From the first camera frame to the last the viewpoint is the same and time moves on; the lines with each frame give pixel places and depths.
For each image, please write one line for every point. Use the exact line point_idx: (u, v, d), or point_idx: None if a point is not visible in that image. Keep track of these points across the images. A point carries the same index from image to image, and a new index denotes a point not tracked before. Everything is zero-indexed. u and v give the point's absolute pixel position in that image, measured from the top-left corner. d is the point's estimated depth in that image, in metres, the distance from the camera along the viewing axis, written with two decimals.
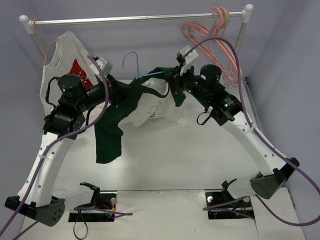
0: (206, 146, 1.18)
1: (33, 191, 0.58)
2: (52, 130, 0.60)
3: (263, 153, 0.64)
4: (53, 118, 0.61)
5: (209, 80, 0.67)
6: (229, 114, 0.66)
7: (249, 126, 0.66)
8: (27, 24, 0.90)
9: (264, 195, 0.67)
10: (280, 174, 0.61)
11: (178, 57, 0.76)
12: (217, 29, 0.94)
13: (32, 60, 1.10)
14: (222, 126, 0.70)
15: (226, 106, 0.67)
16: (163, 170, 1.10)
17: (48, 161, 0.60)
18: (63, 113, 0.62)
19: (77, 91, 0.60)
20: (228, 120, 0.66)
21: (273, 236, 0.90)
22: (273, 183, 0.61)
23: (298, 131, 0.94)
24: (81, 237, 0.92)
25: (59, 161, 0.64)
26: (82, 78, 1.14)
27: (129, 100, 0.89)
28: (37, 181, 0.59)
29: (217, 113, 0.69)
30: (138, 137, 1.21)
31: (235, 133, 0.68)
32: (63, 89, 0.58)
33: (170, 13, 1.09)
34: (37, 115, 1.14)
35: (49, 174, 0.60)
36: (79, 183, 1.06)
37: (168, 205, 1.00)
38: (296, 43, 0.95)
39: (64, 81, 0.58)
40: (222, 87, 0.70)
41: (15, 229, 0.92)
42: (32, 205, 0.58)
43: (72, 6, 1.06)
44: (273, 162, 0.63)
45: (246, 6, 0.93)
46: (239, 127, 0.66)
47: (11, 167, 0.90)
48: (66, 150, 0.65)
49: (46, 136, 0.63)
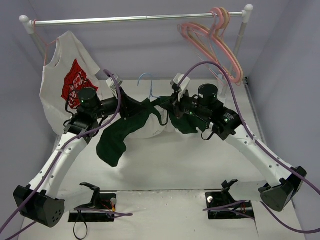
0: (206, 146, 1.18)
1: (45, 180, 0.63)
2: (72, 131, 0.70)
3: (268, 164, 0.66)
4: (73, 123, 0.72)
5: (208, 98, 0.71)
6: (230, 128, 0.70)
7: (251, 138, 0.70)
8: (27, 24, 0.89)
9: (275, 207, 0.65)
10: (288, 183, 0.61)
11: (172, 86, 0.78)
12: (217, 30, 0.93)
13: (32, 61, 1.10)
14: (225, 140, 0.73)
15: (226, 121, 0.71)
16: (163, 171, 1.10)
17: (64, 155, 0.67)
18: (81, 120, 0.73)
19: (93, 102, 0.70)
20: (230, 134, 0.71)
21: (273, 236, 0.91)
22: (279, 192, 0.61)
23: (298, 132, 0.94)
24: (81, 237, 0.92)
25: (71, 161, 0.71)
26: (82, 78, 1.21)
27: (139, 117, 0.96)
28: (51, 172, 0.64)
29: (218, 129, 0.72)
30: (141, 143, 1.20)
31: (239, 146, 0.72)
32: (82, 100, 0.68)
33: (170, 13, 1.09)
34: (37, 115, 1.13)
35: (62, 167, 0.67)
36: (79, 183, 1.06)
37: (168, 205, 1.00)
38: (296, 44, 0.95)
39: (83, 92, 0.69)
40: (220, 104, 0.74)
41: (15, 229, 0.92)
42: (43, 192, 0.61)
43: (72, 6, 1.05)
44: (278, 172, 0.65)
45: (246, 6, 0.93)
46: (240, 139, 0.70)
47: (11, 167, 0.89)
48: (79, 151, 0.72)
49: (65, 135, 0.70)
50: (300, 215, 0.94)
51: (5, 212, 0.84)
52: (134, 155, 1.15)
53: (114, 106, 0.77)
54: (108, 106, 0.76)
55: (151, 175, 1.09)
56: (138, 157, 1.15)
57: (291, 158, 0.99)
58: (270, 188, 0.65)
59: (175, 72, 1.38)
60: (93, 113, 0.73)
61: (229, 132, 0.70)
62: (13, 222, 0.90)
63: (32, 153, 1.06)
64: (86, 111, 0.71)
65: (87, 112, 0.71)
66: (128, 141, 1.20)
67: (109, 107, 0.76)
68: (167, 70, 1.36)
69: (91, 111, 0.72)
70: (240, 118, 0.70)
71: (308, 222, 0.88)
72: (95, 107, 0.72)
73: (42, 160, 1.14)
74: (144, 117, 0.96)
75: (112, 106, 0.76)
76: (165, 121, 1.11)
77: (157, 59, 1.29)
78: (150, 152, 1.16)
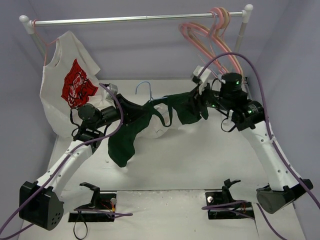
0: (207, 146, 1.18)
1: (53, 179, 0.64)
2: (81, 139, 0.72)
3: (277, 168, 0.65)
4: (80, 135, 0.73)
5: (230, 84, 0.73)
6: (251, 121, 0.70)
7: (269, 138, 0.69)
8: (27, 24, 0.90)
9: (268, 209, 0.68)
10: (290, 192, 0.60)
11: (193, 78, 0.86)
12: (217, 30, 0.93)
13: (33, 61, 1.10)
14: (241, 131, 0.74)
15: (249, 113, 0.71)
16: (165, 172, 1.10)
17: (72, 158, 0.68)
18: (88, 132, 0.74)
19: (95, 118, 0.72)
20: (249, 128, 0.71)
21: (272, 236, 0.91)
22: (281, 200, 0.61)
23: (297, 132, 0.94)
24: (81, 237, 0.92)
25: (78, 164, 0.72)
26: (82, 79, 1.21)
27: (142, 120, 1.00)
28: (59, 171, 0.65)
29: (239, 118, 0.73)
30: (144, 145, 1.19)
31: (254, 142, 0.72)
32: (84, 118, 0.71)
33: (170, 13, 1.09)
34: (37, 115, 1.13)
35: (69, 169, 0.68)
36: (79, 183, 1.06)
37: (168, 205, 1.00)
38: (296, 44, 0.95)
39: (83, 110, 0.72)
40: (244, 94, 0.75)
41: (15, 229, 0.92)
42: (49, 189, 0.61)
43: (72, 7, 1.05)
44: (285, 179, 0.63)
45: (246, 6, 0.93)
46: (258, 136, 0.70)
47: (11, 167, 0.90)
48: (86, 156, 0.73)
49: (74, 142, 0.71)
50: (300, 215, 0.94)
51: (5, 211, 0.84)
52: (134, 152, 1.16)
53: (115, 113, 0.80)
54: (110, 116, 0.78)
55: (152, 176, 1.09)
56: (138, 156, 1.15)
57: (290, 158, 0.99)
58: (270, 190, 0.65)
59: (175, 72, 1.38)
60: (96, 125, 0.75)
61: (249, 124, 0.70)
62: (13, 223, 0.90)
63: (32, 153, 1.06)
64: (89, 125, 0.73)
65: (92, 125, 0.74)
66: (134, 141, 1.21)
67: (110, 116, 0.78)
68: (167, 70, 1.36)
69: (94, 124, 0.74)
70: (264, 114, 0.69)
71: (308, 222, 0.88)
72: (97, 121, 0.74)
73: (42, 160, 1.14)
74: (146, 120, 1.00)
75: (113, 114, 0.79)
76: (169, 123, 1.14)
77: (157, 58, 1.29)
78: (150, 150, 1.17)
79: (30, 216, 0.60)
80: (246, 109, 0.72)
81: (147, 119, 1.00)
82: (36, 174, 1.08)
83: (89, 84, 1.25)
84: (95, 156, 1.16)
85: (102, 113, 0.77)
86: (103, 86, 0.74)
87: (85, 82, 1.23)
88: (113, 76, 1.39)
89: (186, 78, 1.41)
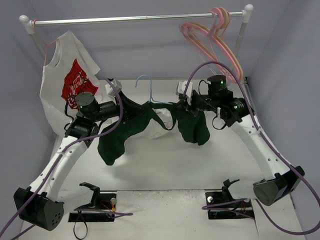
0: (206, 147, 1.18)
1: (46, 183, 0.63)
2: (72, 134, 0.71)
3: (267, 157, 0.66)
4: (74, 127, 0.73)
5: (216, 84, 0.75)
6: (237, 115, 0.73)
7: (256, 129, 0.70)
8: (27, 24, 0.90)
9: (264, 201, 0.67)
10: (282, 178, 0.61)
11: (179, 95, 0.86)
12: (217, 30, 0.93)
13: (33, 61, 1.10)
14: (231, 127, 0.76)
15: (235, 108, 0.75)
16: (165, 172, 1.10)
17: (64, 158, 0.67)
18: (82, 124, 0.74)
19: (91, 107, 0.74)
20: (236, 122, 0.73)
21: (273, 236, 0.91)
22: (272, 186, 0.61)
23: (297, 132, 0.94)
24: (81, 237, 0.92)
25: (73, 162, 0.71)
26: (82, 79, 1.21)
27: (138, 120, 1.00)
28: (52, 174, 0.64)
29: (226, 115, 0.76)
30: (146, 146, 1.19)
31: (243, 135, 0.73)
32: (81, 106, 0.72)
33: (170, 13, 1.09)
34: (37, 115, 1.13)
35: (63, 169, 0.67)
36: (79, 183, 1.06)
37: (168, 205, 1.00)
38: (296, 44, 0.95)
39: (82, 98, 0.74)
40: (229, 92, 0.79)
41: (15, 230, 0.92)
42: (43, 194, 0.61)
43: (72, 7, 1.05)
44: (276, 166, 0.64)
45: (246, 6, 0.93)
46: (245, 128, 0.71)
47: (12, 167, 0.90)
48: (80, 154, 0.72)
49: (66, 138, 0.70)
50: (300, 216, 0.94)
51: (5, 212, 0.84)
52: (134, 153, 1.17)
53: (115, 109, 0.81)
54: (108, 110, 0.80)
55: (152, 176, 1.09)
56: (139, 158, 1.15)
57: (290, 158, 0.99)
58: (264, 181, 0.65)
59: (175, 72, 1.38)
60: (93, 118, 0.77)
61: (236, 118, 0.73)
62: (13, 223, 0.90)
63: (32, 153, 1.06)
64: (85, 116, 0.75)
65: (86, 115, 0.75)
66: (130, 141, 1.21)
67: (109, 111, 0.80)
68: (167, 70, 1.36)
69: (91, 115, 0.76)
70: (248, 108, 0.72)
71: (308, 222, 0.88)
72: (94, 111, 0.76)
73: (42, 160, 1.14)
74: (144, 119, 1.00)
75: (111, 110, 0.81)
76: (171, 127, 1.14)
77: (157, 58, 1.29)
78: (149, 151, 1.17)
79: (29, 219, 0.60)
80: (232, 106, 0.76)
81: (144, 117, 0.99)
82: (36, 174, 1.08)
83: (89, 84, 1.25)
84: (95, 156, 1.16)
85: (100, 107, 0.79)
86: (107, 79, 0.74)
87: (85, 82, 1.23)
88: (113, 75, 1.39)
89: (186, 78, 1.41)
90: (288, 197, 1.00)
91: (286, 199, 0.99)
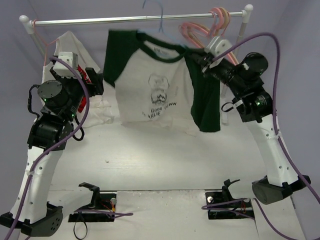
0: (206, 146, 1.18)
1: (25, 208, 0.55)
2: (37, 143, 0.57)
3: (278, 164, 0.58)
4: (37, 129, 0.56)
5: (253, 74, 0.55)
6: (258, 114, 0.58)
7: (275, 133, 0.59)
8: (27, 24, 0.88)
9: (262, 199, 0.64)
10: (290, 189, 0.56)
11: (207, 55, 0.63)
12: (217, 30, 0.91)
13: (32, 61, 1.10)
14: (245, 122, 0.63)
15: (258, 105, 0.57)
16: (165, 172, 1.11)
17: (36, 178, 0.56)
18: (49, 123, 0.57)
19: (60, 99, 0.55)
20: (255, 121, 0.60)
21: (272, 236, 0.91)
22: (278, 194, 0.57)
23: (296, 131, 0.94)
24: (81, 237, 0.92)
25: (52, 172, 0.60)
26: None
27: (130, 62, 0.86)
28: (28, 198, 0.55)
29: (245, 109, 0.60)
30: (146, 145, 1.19)
31: (256, 134, 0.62)
32: (44, 99, 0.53)
33: (170, 13, 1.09)
34: (37, 115, 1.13)
35: (40, 188, 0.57)
36: (79, 183, 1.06)
37: (168, 205, 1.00)
38: (297, 43, 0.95)
39: (45, 88, 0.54)
40: (260, 81, 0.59)
41: (14, 231, 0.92)
42: (26, 222, 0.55)
43: (73, 7, 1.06)
44: (286, 175, 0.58)
45: (246, 6, 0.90)
46: (263, 130, 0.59)
47: (12, 167, 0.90)
48: (56, 163, 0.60)
49: (31, 151, 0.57)
50: (300, 216, 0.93)
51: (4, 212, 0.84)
52: (134, 153, 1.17)
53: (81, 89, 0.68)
54: (73, 89, 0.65)
55: (152, 176, 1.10)
56: (139, 157, 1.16)
57: None
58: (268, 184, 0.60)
59: None
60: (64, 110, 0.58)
61: (255, 118, 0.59)
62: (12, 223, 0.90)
63: None
64: (53, 110, 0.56)
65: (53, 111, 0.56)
66: (130, 142, 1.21)
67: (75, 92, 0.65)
68: None
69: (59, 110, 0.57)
70: (273, 106, 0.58)
71: (308, 222, 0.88)
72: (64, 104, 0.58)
73: None
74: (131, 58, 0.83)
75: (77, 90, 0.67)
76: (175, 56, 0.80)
77: None
78: (147, 150, 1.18)
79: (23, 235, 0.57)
80: (254, 99, 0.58)
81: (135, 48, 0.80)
82: None
83: None
84: (95, 156, 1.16)
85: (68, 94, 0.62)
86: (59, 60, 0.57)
87: None
88: None
89: None
90: (288, 197, 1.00)
91: (286, 199, 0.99)
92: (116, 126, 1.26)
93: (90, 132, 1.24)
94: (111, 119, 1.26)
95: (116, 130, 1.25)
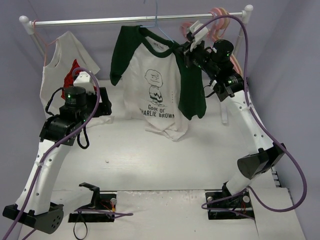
0: (205, 146, 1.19)
1: (31, 199, 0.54)
2: (48, 137, 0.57)
3: (253, 132, 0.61)
4: (49, 124, 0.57)
5: (221, 55, 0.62)
6: (231, 89, 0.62)
7: (247, 105, 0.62)
8: (27, 24, 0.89)
9: (246, 174, 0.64)
10: (265, 154, 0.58)
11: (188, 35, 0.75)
12: (217, 30, 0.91)
13: (32, 61, 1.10)
14: (222, 101, 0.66)
15: (229, 83, 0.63)
16: (164, 172, 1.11)
17: (45, 169, 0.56)
18: (62, 120, 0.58)
19: (81, 101, 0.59)
20: (228, 96, 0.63)
21: (273, 236, 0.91)
22: (254, 160, 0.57)
23: (295, 131, 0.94)
24: (81, 237, 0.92)
25: (58, 167, 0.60)
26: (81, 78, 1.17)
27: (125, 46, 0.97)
28: (35, 189, 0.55)
29: (219, 88, 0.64)
30: (146, 146, 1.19)
31: (231, 109, 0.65)
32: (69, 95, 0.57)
33: (169, 13, 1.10)
34: (36, 115, 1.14)
35: (47, 181, 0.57)
36: (79, 184, 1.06)
37: (168, 205, 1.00)
38: (296, 43, 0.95)
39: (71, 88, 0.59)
40: (231, 64, 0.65)
41: (14, 230, 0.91)
42: (30, 213, 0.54)
43: (72, 8, 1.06)
44: (261, 143, 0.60)
45: (246, 6, 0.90)
46: (236, 104, 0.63)
47: (12, 167, 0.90)
48: (63, 158, 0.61)
49: (42, 143, 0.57)
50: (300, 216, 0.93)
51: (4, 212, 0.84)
52: (134, 153, 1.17)
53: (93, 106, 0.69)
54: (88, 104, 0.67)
55: (151, 176, 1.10)
56: (138, 158, 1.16)
57: None
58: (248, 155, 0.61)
59: None
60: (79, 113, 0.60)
61: (228, 93, 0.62)
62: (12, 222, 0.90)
63: (32, 152, 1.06)
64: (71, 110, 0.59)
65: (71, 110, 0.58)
66: (130, 142, 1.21)
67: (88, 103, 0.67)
68: None
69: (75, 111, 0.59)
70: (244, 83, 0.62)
71: (308, 222, 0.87)
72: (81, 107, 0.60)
73: None
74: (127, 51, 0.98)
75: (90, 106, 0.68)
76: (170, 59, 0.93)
77: None
78: (147, 149, 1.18)
79: None
80: (226, 79, 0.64)
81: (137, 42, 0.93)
82: None
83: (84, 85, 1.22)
84: (95, 156, 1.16)
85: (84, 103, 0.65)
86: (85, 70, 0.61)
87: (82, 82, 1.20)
88: None
89: None
90: (288, 197, 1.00)
91: (286, 199, 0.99)
92: (116, 126, 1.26)
93: (90, 132, 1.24)
94: (111, 119, 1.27)
95: (116, 130, 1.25)
